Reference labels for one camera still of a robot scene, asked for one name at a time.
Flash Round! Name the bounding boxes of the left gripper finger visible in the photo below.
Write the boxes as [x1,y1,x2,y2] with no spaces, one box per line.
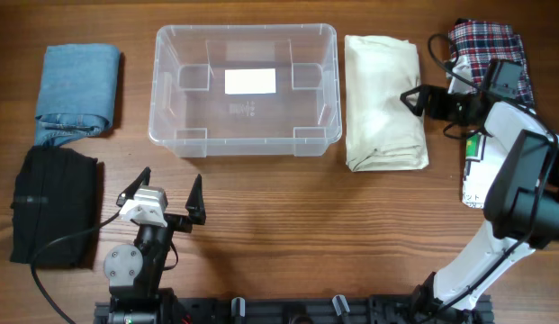
[116,166,151,207]
[185,174,206,225]

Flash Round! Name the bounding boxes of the cream cloth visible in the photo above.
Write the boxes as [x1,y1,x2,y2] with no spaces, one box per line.
[345,35,428,172]

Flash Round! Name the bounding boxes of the white printed t-shirt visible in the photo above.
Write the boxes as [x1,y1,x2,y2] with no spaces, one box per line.
[462,133,507,209]

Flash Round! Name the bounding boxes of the plaid shirt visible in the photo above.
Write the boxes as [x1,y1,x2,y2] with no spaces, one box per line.
[448,20,535,107]

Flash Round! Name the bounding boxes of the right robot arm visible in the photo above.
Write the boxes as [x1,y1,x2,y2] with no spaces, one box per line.
[400,85,559,323]

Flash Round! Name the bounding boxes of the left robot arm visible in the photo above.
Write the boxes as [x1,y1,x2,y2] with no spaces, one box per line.
[94,167,206,324]

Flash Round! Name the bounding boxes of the clear plastic storage container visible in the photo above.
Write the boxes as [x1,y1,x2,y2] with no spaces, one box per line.
[148,23,342,158]

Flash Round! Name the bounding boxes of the black folded garment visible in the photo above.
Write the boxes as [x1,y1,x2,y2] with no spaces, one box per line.
[10,146,97,264]

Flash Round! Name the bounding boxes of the blue folded jeans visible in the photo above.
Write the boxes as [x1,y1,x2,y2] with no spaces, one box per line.
[34,43,121,147]

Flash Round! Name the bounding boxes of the white label sticker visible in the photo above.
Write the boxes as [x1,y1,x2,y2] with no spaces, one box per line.
[224,68,276,95]

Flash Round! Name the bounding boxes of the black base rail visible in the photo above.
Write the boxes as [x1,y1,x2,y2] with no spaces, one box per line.
[93,294,494,324]

